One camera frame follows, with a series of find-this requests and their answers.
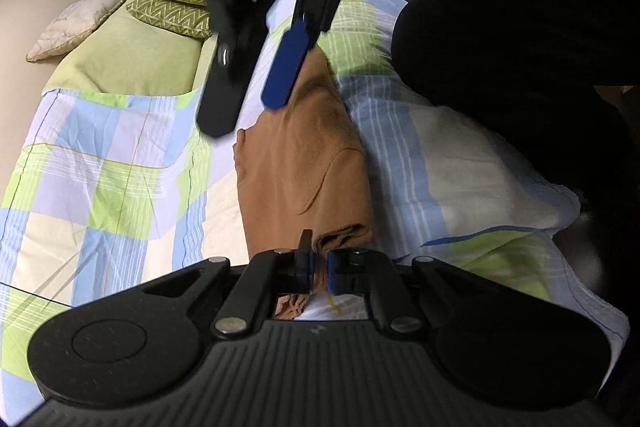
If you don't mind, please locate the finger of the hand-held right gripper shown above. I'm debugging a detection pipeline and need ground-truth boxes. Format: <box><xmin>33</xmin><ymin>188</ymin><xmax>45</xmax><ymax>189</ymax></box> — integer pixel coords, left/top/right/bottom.
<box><xmin>196</xmin><ymin>0</ymin><xmax>273</xmax><ymax>138</ymax></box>
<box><xmin>262</xmin><ymin>0</ymin><xmax>353</xmax><ymax>112</ymax></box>

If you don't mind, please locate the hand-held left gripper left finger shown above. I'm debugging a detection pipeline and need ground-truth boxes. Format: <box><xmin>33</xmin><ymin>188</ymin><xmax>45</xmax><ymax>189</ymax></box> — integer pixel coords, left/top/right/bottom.
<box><xmin>142</xmin><ymin>229</ymin><xmax>317</xmax><ymax>341</ymax></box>

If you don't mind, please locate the beige quilted cushion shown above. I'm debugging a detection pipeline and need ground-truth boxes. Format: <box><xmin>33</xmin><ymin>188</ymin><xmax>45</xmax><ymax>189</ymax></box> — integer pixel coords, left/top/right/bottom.
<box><xmin>26</xmin><ymin>0</ymin><xmax>136</xmax><ymax>62</ymax></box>

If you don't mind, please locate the person's right forearm black sleeve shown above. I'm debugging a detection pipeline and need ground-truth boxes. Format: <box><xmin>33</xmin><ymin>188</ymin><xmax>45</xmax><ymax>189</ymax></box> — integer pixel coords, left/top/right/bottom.
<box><xmin>390</xmin><ymin>0</ymin><xmax>640</xmax><ymax>218</ymax></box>

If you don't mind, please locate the checkered pastel blanket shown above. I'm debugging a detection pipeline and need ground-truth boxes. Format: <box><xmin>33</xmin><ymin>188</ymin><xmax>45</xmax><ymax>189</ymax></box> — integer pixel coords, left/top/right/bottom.
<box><xmin>0</xmin><ymin>0</ymin><xmax>631</xmax><ymax>408</ymax></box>

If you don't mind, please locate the brown garment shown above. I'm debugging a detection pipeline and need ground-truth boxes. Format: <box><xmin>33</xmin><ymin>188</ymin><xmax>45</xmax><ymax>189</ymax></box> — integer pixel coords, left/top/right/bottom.
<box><xmin>234</xmin><ymin>47</ymin><xmax>375</xmax><ymax>322</ymax></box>

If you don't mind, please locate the green covered sofa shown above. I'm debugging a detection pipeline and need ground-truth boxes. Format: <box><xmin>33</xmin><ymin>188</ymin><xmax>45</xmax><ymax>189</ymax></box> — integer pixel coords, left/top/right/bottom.
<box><xmin>42</xmin><ymin>0</ymin><xmax>218</xmax><ymax>96</ymax></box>

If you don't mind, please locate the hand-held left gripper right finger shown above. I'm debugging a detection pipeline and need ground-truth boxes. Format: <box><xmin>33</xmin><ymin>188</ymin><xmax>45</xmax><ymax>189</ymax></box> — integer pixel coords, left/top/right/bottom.
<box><xmin>327</xmin><ymin>248</ymin><xmax>501</xmax><ymax>341</ymax></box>

